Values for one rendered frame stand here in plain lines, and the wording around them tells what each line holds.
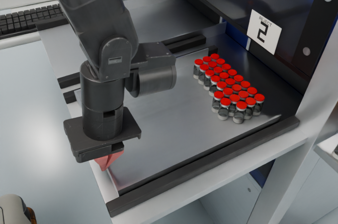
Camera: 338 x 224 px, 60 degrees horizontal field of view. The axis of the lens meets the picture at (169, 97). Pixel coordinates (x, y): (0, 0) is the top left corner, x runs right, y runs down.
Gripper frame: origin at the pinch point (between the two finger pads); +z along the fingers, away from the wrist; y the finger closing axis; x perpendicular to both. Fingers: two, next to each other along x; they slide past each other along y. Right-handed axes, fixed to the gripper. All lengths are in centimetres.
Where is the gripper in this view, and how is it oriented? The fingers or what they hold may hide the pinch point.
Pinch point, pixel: (102, 164)
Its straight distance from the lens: 51.9
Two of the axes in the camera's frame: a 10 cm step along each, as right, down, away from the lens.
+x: -4.7, -6.1, 6.4
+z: -1.4, 7.7, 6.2
